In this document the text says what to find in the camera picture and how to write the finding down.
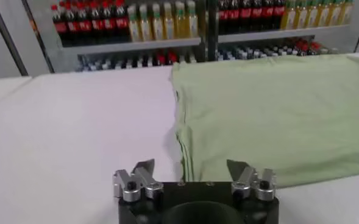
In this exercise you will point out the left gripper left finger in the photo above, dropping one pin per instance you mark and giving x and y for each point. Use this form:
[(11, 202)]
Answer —
[(136, 182)]

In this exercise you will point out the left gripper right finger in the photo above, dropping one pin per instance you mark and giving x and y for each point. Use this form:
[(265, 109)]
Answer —
[(246, 181)]

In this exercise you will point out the light green shirt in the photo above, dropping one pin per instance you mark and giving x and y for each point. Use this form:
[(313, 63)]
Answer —
[(273, 115)]

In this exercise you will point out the yellow juice bottle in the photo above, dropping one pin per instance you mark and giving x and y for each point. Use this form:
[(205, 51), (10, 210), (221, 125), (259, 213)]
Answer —
[(168, 27), (157, 27), (192, 25), (180, 26), (334, 13), (346, 12), (323, 15), (145, 29), (289, 18), (301, 16), (134, 29), (311, 16)]

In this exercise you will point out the glass cabinet door black frame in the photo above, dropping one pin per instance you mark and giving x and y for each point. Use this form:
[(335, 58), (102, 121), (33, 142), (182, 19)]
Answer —
[(19, 30)]

